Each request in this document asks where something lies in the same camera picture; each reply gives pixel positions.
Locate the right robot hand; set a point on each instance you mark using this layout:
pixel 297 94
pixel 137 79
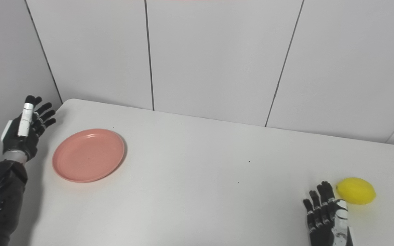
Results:
pixel 330 222

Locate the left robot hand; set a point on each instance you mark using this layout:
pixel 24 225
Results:
pixel 24 136

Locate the yellow lemon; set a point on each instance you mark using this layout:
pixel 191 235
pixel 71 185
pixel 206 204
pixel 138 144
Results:
pixel 356 191

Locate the pink round plate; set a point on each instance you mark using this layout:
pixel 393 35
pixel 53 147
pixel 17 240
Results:
pixel 88 155

